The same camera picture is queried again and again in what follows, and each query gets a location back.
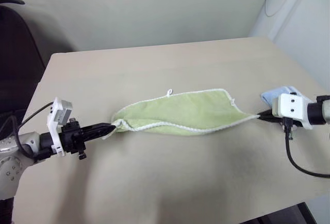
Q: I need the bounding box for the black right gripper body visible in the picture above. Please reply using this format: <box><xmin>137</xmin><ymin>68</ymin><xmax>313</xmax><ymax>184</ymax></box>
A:
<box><xmin>272</xmin><ymin>115</ymin><xmax>302</xmax><ymax>140</ymax></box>

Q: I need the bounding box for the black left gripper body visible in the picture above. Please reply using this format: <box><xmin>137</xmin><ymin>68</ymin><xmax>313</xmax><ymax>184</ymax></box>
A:
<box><xmin>61</xmin><ymin>117</ymin><xmax>88</xmax><ymax>161</ymax></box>

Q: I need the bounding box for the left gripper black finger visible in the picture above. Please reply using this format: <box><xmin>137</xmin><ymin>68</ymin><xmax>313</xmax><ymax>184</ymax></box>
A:
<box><xmin>86</xmin><ymin>129</ymin><xmax>116</xmax><ymax>142</ymax></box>
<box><xmin>85</xmin><ymin>122</ymin><xmax>116</xmax><ymax>134</ymax></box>

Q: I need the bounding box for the green towel with white trim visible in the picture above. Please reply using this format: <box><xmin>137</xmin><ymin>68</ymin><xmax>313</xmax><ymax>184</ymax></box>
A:
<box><xmin>104</xmin><ymin>88</ymin><xmax>261</xmax><ymax>141</ymax></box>

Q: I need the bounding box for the light blue folded towel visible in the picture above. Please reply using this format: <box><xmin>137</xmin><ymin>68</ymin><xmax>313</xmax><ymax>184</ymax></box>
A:
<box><xmin>260</xmin><ymin>86</ymin><xmax>310</xmax><ymax>105</ymax></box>

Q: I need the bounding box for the dark object under table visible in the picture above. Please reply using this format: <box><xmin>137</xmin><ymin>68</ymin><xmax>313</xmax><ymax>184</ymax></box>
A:
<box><xmin>246</xmin><ymin>201</ymin><xmax>318</xmax><ymax>224</ymax></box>

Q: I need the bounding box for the black chair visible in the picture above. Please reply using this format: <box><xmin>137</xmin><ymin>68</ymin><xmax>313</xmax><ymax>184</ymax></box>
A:
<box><xmin>0</xmin><ymin>0</ymin><xmax>50</xmax><ymax>118</ymax></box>

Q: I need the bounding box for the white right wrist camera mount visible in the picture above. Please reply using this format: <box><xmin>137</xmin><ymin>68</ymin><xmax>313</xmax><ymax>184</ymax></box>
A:
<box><xmin>272</xmin><ymin>93</ymin><xmax>315</xmax><ymax>130</ymax></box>

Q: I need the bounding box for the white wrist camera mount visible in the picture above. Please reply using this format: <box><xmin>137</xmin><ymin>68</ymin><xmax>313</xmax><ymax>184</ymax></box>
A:
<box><xmin>46</xmin><ymin>97</ymin><xmax>74</xmax><ymax>156</ymax></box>
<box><xmin>272</xmin><ymin>93</ymin><xmax>315</xmax><ymax>130</ymax></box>

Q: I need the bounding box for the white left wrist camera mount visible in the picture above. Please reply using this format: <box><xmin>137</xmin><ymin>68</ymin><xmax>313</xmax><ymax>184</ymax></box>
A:
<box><xmin>46</xmin><ymin>97</ymin><xmax>74</xmax><ymax>156</ymax></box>

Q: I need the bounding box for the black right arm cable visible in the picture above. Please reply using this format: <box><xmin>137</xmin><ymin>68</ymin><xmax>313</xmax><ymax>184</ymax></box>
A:
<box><xmin>284</xmin><ymin>123</ymin><xmax>330</xmax><ymax>178</ymax></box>

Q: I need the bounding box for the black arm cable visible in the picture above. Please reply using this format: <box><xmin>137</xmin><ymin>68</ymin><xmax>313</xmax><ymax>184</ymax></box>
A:
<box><xmin>284</xmin><ymin>123</ymin><xmax>330</xmax><ymax>178</ymax></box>
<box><xmin>14</xmin><ymin>102</ymin><xmax>56</xmax><ymax>157</ymax></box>

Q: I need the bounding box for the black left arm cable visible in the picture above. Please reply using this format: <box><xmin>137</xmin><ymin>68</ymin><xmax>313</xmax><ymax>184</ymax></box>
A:
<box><xmin>14</xmin><ymin>102</ymin><xmax>56</xmax><ymax>157</ymax></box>

